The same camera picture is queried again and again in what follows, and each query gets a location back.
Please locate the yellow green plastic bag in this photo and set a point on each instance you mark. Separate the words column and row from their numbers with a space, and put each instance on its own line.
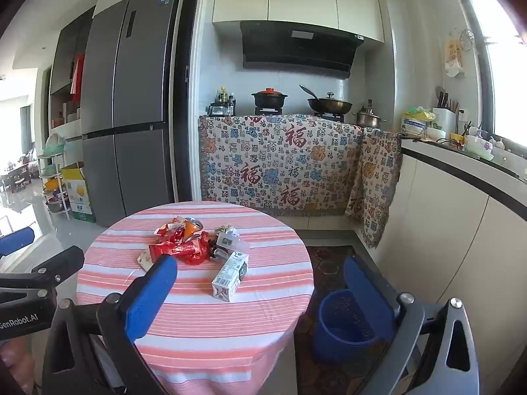
column 420, row 114

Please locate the hanging wall decoration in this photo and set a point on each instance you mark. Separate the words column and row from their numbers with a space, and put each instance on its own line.
column 453, row 55

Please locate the window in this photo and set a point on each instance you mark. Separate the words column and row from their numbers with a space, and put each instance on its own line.
column 504, row 70

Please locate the small printed cloth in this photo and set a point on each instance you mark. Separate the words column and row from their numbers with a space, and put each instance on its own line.
column 374, row 181

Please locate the black door frame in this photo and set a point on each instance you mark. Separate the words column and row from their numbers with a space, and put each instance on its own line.
column 187, row 90

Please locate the steel pot with lid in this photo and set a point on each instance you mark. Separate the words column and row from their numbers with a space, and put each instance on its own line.
column 368, row 118

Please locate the dark wall shelf unit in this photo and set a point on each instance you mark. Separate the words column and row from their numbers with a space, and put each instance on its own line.
column 66, row 49

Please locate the yellow cup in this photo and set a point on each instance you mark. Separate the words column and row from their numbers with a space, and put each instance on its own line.
column 456, row 138

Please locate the black range hood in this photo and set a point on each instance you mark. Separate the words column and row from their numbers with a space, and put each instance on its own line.
column 296, row 53

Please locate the white bowl purple pattern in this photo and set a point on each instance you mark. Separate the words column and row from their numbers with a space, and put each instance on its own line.
column 478, row 146

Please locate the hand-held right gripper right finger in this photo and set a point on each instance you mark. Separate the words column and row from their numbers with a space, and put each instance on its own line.
column 366, row 292

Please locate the foil wrapper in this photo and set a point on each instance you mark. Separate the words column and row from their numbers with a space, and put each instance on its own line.
column 224, row 229

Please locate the beige small packet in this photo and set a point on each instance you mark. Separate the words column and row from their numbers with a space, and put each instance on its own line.
column 145, row 260

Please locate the grey refrigerator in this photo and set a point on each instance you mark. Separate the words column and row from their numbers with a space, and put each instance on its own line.
column 131, row 90

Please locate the red white snack wrapper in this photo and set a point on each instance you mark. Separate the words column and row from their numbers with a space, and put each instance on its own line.
column 169, row 228

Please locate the white kitchen counter cabinet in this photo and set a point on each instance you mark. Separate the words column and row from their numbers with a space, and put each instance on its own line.
column 444, row 234

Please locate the white tiered rack with bowls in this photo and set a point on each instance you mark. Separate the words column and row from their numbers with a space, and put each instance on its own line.
column 53, row 173

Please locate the white utensil holder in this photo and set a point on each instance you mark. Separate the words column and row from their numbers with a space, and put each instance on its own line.
column 444, row 119

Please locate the blue plastic basket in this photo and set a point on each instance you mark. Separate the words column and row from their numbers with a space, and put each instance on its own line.
column 333, row 325

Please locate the red hanging cloth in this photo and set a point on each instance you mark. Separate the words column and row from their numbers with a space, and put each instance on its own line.
column 77, row 78

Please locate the large printed cloth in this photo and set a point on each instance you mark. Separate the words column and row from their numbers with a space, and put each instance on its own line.
column 280, row 164

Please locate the yellow cap oil bottle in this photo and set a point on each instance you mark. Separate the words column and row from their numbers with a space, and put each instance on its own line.
column 222, row 95

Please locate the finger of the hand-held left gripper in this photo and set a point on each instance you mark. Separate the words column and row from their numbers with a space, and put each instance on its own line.
column 61, row 261
column 16, row 242

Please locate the red plastic bag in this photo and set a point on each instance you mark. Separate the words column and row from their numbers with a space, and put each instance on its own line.
column 199, row 253

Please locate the cardboard box orange print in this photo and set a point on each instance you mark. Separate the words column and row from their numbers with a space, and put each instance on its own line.
column 78, row 191

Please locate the orange crushed drink can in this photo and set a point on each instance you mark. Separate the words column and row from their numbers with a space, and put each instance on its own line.
column 191, row 228

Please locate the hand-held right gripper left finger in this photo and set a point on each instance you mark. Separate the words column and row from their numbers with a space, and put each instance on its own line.
column 150, row 296

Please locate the round striped-cloth table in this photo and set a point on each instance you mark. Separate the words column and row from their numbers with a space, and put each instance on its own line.
column 197, row 325

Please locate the white milk carton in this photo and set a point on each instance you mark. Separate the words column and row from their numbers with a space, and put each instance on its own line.
column 230, row 275

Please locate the dark wrapper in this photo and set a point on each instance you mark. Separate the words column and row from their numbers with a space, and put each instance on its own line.
column 220, row 253

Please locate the dark wok with lid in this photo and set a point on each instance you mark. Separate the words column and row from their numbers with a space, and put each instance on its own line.
column 329, row 105

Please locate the black clay pot orange lid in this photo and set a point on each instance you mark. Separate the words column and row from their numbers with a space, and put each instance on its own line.
column 269, row 99

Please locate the white food container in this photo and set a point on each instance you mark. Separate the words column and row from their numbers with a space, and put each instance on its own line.
column 413, row 127

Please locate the clear packet white label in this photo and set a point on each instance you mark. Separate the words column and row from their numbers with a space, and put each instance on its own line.
column 230, row 240

